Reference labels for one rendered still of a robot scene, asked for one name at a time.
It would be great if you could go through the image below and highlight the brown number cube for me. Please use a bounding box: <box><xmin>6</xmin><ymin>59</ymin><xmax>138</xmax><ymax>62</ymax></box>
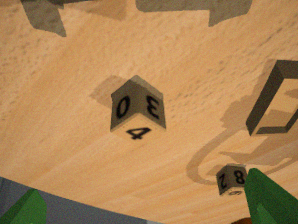
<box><xmin>110</xmin><ymin>84</ymin><xmax>166</xmax><ymax>147</ymax></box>
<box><xmin>216</xmin><ymin>167</ymin><xmax>247</xmax><ymax>197</ymax></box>

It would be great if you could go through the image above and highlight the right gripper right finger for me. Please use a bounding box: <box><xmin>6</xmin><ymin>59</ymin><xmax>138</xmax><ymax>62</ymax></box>
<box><xmin>243</xmin><ymin>168</ymin><xmax>298</xmax><ymax>224</ymax></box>

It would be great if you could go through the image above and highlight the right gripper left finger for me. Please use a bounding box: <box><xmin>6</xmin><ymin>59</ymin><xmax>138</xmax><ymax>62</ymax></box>
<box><xmin>0</xmin><ymin>189</ymin><xmax>47</xmax><ymax>224</ymax></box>

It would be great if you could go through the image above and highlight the orange digital multimeter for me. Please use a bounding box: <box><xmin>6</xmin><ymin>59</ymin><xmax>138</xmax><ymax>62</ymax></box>
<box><xmin>233</xmin><ymin>218</ymin><xmax>251</xmax><ymax>224</ymax></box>

